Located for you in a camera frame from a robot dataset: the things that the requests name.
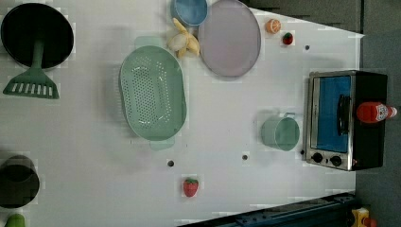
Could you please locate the green slotted spatula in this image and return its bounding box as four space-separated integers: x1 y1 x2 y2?
3 40 60 99

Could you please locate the blue bowl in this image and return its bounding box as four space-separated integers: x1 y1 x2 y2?
170 0 208 26

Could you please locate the black toaster oven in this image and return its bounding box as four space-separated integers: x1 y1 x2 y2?
305 70 388 171

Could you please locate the red plush ketchup bottle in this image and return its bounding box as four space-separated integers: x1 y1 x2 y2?
357 102 398 124

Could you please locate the green toy fruit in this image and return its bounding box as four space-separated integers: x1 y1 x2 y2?
5 214 26 227

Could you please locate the black pot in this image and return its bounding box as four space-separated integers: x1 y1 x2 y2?
0 155 40 209

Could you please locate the large toy strawberry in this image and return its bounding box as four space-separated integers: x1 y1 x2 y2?
183 178 199 198

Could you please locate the green perforated colander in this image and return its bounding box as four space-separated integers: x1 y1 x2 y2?
119 36 186 150

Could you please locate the lavender plate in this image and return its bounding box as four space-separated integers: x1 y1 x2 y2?
199 0 261 77

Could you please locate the green mug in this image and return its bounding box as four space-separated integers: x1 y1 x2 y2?
260 113 301 151

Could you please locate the blue metal frame rail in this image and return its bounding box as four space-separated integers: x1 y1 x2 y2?
180 193 360 227

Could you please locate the small toy strawberry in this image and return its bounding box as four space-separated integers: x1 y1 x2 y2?
282 32 293 45

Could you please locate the black frying pan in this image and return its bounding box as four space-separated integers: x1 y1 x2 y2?
1 3 74 69

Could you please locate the yellow red toy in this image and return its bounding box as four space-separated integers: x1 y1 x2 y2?
352 207 377 227

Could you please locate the toy orange half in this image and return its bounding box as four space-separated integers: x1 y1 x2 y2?
265 19 282 34

